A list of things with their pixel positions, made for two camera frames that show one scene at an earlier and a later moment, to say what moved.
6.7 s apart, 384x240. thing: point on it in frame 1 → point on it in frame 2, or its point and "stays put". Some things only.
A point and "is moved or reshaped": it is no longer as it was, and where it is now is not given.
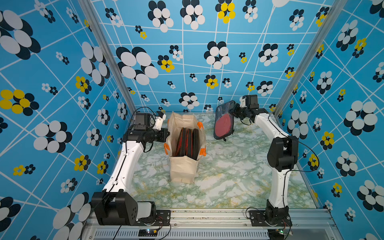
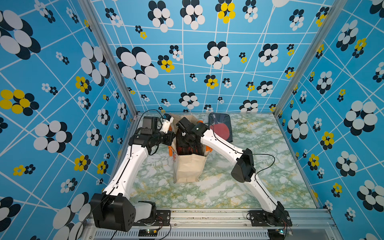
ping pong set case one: [224, 121] is moved or reshaped
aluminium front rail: [216, 224] stays put
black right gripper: [233, 111] → [191, 145]
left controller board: [147, 232] stays put
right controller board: [276, 234] stays put
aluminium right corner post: [336, 10] stays put
